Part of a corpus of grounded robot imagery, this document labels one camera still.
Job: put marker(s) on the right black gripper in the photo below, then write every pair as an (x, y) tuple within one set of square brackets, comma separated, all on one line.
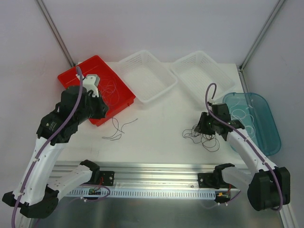
[(204, 124)]

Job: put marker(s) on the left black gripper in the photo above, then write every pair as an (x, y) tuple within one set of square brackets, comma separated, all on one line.
[(100, 107)]

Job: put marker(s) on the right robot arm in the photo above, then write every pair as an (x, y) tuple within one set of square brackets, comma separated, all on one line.
[(267, 186)]

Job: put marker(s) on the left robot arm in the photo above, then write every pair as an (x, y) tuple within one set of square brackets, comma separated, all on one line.
[(35, 196)]

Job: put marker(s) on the red plastic tray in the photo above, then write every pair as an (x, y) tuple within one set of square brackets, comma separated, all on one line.
[(114, 91)]

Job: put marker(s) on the teal translucent plastic tub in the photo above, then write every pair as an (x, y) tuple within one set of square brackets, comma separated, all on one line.
[(253, 111)]

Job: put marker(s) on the white perforated basket right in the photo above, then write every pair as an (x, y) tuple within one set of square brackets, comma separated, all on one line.
[(196, 71)]

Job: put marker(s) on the white perforated basket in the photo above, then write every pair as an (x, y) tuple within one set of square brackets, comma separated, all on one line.
[(145, 76), (196, 71)]

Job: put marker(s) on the white perforated basket left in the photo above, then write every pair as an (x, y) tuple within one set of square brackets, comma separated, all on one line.
[(145, 76)]

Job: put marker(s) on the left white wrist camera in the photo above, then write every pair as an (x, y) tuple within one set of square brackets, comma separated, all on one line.
[(90, 83)]

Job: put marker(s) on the aluminium mounting rail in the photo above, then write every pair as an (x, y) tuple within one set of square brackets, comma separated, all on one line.
[(156, 176)]

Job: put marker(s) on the white slotted cable duct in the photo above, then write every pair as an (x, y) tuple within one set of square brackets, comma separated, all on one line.
[(144, 193)]

